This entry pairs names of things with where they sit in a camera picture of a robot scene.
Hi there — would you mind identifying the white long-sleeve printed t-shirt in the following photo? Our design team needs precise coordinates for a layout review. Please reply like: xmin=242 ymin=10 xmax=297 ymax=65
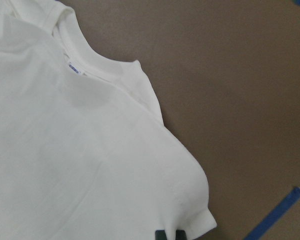
xmin=0 ymin=0 xmax=217 ymax=240

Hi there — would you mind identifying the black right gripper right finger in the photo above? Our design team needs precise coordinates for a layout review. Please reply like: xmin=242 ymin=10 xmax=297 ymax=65
xmin=175 ymin=229 xmax=187 ymax=240

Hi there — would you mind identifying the brown paper table mat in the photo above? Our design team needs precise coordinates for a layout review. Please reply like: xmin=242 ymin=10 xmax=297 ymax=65
xmin=64 ymin=0 xmax=300 ymax=240

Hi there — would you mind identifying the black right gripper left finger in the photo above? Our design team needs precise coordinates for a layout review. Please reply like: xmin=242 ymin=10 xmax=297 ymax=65
xmin=154 ymin=229 xmax=167 ymax=240

